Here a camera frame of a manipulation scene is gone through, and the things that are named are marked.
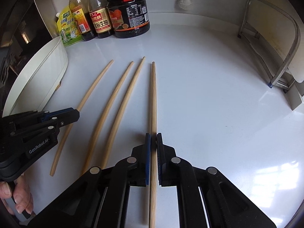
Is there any yellow-cap vinegar bottle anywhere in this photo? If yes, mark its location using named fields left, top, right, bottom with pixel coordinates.
left=69, top=0, right=96, bottom=41

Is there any wooden chopstick four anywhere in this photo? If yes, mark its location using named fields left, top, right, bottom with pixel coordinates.
left=49, top=60, right=114, bottom=177

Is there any yellow-cap soy sauce bottle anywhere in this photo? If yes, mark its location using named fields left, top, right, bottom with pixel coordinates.
left=88, top=0, right=114, bottom=39

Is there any yellow seasoning pouch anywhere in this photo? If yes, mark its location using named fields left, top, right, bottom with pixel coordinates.
left=56, top=6, right=82, bottom=47

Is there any wooden chopstick five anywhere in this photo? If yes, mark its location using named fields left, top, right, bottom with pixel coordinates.
left=81, top=61, right=134, bottom=174

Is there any white round tray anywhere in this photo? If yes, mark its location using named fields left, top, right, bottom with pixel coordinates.
left=2, top=36, right=69, bottom=117

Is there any metal cutting board rack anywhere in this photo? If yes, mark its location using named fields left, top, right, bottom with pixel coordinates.
left=237, top=0, right=303, bottom=92

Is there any person's left hand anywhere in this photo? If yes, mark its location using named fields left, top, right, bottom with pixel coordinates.
left=0, top=175, right=33, bottom=215

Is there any wooden chopstick six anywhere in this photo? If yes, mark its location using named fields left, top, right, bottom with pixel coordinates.
left=99, top=56, right=146, bottom=169

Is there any wooden chopstick seven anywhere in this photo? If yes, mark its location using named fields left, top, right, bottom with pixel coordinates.
left=149, top=62, right=158, bottom=227

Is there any large red-handle soy bottle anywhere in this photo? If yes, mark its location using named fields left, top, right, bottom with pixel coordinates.
left=107, top=0, right=150, bottom=39

